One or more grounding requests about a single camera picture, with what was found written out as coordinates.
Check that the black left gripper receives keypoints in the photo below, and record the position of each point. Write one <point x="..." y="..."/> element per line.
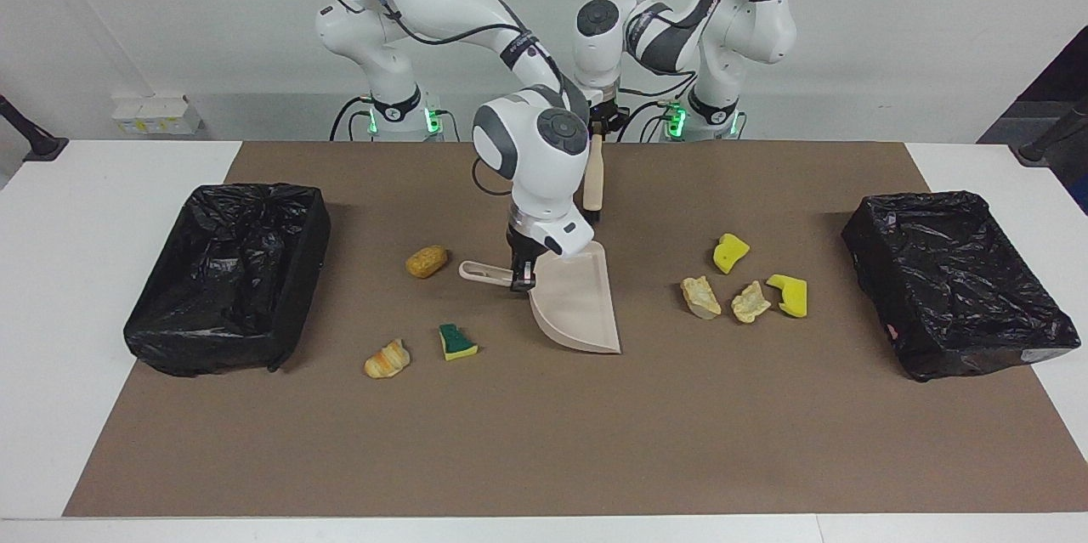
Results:
<point x="605" y="114"/>

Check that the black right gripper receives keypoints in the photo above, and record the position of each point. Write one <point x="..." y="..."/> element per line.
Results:
<point x="523" y="246"/>

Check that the beige plastic dustpan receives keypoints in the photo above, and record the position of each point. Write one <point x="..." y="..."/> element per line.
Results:
<point x="578" y="305"/>

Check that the beige hand brush black bristles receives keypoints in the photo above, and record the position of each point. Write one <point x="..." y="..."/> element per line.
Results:
<point x="593" y="178"/>

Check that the small green yellow sponge wedge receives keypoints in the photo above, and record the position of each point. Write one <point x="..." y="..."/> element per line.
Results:
<point x="457" y="342"/>

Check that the golden brown bread roll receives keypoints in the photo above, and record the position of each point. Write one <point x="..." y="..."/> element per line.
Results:
<point x="426" y="262"/>

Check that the orange striped croissant piece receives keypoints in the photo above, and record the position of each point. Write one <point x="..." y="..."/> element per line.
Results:
<point x="388" y="359"/>

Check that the pale beige foam chunk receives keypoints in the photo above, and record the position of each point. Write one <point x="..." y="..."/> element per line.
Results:
<point x="751" y="302"/>
<point x="700" y="296"/>

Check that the notched yellow green-backed sponge piece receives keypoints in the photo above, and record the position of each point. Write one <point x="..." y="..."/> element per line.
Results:
<point x="790" y="295"/>

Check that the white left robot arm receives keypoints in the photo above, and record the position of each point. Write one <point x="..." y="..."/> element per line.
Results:
<point x="748" y="25"/>

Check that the black bag lined bin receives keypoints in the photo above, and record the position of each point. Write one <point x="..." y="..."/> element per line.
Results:
<point x="952" y="271"/>
<point x="221" y="271"/>

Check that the brown paper table mat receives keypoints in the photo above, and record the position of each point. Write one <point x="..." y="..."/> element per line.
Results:
<point x="544" y="458"/>

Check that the white power strip box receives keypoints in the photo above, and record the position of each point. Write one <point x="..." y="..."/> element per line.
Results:
<point x="153" y="114"/>

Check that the black stand foot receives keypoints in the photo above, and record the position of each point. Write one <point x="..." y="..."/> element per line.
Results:
<point x="38" y="144"/>
<point x="1041" y="150"/>

